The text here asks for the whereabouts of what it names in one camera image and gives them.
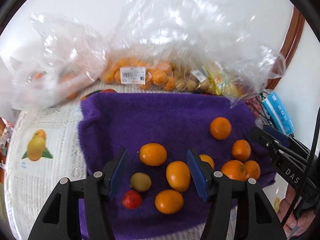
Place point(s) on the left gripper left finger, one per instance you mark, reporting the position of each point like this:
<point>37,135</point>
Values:
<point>114,173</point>

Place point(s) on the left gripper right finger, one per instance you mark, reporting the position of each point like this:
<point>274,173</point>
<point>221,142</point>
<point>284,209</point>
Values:
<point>201,173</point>

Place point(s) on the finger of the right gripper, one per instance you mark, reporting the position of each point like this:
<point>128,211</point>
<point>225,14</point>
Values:
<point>283,139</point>
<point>267,141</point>

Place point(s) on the mandarin orange dimpled skin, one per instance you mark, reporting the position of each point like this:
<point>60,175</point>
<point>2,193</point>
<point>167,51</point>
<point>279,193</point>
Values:
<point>241,150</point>

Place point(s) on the smooth round orange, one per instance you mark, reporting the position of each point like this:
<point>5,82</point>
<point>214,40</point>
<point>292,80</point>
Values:
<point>152,154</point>

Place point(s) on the small orange far left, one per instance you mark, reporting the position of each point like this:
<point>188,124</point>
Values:
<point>208,159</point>

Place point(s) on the oval kumquat orange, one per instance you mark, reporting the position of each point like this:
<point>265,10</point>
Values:
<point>178,176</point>

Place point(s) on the green-brown kiwi fruit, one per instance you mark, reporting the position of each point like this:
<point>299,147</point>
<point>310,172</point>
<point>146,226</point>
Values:
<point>140,182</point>

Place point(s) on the orange near left gripper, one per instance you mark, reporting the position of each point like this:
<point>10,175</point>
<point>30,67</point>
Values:
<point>252,169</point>

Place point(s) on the large orange with stem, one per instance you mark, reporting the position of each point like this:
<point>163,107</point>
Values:
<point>234,170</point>

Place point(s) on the small red cherry tomato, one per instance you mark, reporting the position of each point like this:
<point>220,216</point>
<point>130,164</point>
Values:
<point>131,200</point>

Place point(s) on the blue tissue pack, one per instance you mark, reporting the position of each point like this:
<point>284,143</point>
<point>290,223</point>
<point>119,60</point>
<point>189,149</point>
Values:
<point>278,114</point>

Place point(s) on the small orange middle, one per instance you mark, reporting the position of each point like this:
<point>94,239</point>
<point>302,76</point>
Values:
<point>169,202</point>

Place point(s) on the small orange on towel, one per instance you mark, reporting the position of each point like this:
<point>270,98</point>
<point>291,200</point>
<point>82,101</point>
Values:
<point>220,128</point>

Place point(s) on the purple fleece towel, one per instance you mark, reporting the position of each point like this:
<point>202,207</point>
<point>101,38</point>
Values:
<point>112,121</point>

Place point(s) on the yellow fruit bag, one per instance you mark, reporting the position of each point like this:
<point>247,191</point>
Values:
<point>221,83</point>

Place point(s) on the bag of longan fruit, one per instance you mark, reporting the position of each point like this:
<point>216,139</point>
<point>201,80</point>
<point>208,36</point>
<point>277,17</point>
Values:
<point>194,80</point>

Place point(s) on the clear bag of oranges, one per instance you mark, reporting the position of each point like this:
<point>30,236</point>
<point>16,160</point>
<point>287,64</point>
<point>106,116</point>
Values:
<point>155,37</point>

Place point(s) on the clear bag of tangerines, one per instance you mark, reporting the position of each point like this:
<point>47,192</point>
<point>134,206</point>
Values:
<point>71,57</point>

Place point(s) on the brown wooden door frame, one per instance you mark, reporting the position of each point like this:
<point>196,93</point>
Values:
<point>293,36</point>

